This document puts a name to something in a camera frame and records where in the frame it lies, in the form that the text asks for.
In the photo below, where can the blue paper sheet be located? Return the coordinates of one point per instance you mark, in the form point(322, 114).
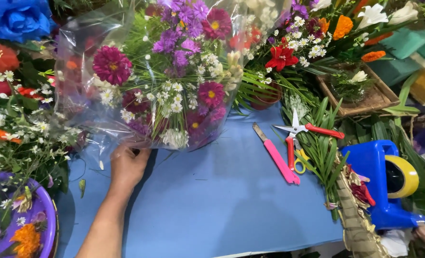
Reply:
point(212, 200)

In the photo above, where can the gold lace ribbon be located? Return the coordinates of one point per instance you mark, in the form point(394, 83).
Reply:
point(356, 222)

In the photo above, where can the cellophane-wrapped flower bouquet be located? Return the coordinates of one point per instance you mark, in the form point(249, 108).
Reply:
point(169, 75)

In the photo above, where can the person's left hand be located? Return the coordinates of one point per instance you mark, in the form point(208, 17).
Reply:
point(126, 170)

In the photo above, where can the red lily flower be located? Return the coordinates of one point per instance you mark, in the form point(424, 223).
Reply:
point(280, 58)

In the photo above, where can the purple plastic basin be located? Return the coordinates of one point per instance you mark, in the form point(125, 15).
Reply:
point(43, 215)

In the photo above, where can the yellow tape roll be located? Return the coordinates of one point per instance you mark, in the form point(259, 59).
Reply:
point(409, 175)

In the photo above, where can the bundle of long green leaves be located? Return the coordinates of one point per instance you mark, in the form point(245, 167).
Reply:
point(320, 150)

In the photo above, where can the blue artificial rose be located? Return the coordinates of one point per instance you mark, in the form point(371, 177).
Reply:
point(15, 18)

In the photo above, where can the orange marigold flower head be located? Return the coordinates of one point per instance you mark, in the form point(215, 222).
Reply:
point(25, 240)

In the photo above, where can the red flower pot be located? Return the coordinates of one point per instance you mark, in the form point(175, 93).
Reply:
point(266, 98)

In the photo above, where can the heap of mixed flowers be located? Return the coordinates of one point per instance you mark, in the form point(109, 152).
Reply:
point(22, 122)

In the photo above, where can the white cloth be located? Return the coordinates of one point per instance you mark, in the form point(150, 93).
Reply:
point(397, 243)

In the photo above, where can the white flower in greenery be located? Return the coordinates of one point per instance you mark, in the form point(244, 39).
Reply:
point(358, 76)

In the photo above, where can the arrangement of lilies and marigolds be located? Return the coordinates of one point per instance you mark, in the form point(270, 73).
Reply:
point(327, 28)

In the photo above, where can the wooden basket tray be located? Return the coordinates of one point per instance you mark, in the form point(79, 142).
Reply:
point(377, 98)

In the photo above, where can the blue tape dispenser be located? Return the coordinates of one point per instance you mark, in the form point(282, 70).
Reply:
point(368, 161)

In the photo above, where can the red fabric flower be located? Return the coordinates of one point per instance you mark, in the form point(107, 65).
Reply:
point(363, 191)

